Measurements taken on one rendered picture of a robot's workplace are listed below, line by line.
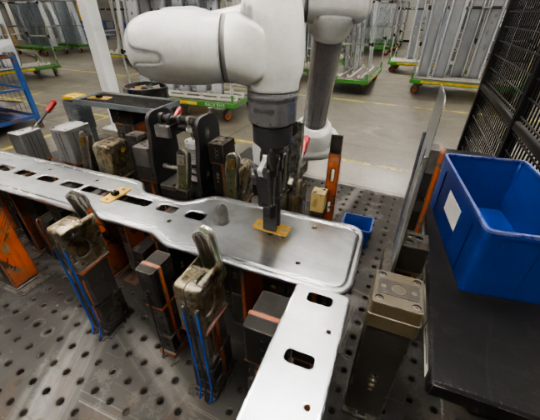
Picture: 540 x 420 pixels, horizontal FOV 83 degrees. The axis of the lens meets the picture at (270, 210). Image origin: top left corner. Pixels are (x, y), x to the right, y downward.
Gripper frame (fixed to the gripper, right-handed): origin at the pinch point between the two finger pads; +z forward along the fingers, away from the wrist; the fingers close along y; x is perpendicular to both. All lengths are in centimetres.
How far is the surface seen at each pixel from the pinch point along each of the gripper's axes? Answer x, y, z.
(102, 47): -341, -272, -2
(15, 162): -95, -4, 5
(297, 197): 1.7, -13.2, 2.6
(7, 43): -842, -461, 20
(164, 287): -17.6, 17.9, 12.6
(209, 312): -3.8, 21.7, 9.9
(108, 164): -61, -12, 3
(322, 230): 10.6, -5.9, 5.5
